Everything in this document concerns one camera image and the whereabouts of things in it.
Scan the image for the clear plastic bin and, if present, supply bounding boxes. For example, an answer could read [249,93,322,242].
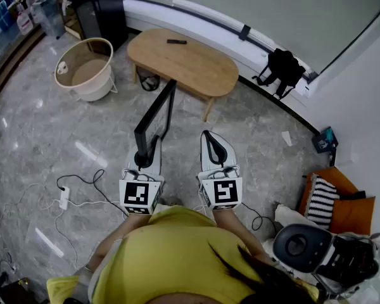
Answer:
[31,0,69,38]

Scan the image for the blue crate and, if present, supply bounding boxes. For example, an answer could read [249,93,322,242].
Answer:
[0,0,15,31]

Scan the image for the glass display counter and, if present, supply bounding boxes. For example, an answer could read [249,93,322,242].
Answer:
[0,20,45,91]

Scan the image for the white cloth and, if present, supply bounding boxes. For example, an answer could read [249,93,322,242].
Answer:
[274,203,305,229]

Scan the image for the person's yellow shirt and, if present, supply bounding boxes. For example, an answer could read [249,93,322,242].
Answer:
[46,206,319,304]

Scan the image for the grey strap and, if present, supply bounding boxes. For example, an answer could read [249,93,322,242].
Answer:
[87,237,127,300]

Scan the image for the wooden coffee table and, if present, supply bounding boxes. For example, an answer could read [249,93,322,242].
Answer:
[127,28,240,122]

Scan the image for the grey black headset device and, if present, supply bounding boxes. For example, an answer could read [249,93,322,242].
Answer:
[272,223,380,294]

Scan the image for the black power cable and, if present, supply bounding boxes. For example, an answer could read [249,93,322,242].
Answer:
[56,168,129,217]

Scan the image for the black wire basket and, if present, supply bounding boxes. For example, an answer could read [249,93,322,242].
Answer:
[136,66,161,92]

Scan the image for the white cable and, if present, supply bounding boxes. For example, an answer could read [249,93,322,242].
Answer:
[68,199,129,217]

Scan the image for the white round basket table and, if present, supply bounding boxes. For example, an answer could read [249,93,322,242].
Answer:
[54,37,118,103]

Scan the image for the black white striped cushion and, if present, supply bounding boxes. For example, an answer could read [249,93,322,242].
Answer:
[305,174,339,231]

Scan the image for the black backpack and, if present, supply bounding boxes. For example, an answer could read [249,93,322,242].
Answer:
[252,48,307,100]

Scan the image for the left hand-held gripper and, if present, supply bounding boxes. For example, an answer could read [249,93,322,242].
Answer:
[118,136,165,216]

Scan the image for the white power strip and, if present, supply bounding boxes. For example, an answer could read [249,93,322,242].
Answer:
[59,186,71,211]

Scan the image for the black framed nature picture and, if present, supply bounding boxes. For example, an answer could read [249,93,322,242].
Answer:
[134,79,177,166]

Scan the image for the white jug red label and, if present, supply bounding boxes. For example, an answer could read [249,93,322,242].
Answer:
[16,11,34,36]

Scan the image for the person's right forearm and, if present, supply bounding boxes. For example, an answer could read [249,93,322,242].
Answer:
[212,208,275,265]

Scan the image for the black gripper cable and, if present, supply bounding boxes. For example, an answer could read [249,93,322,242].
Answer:
[240,203,278,234]

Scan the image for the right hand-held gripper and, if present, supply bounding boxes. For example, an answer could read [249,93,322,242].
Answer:
[197,130,244,212]

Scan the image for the blue box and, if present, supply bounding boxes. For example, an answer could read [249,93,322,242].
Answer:
[312,127,339,154]

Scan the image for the orange cushion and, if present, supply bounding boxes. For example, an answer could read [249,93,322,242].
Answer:
[299,167,376,236]

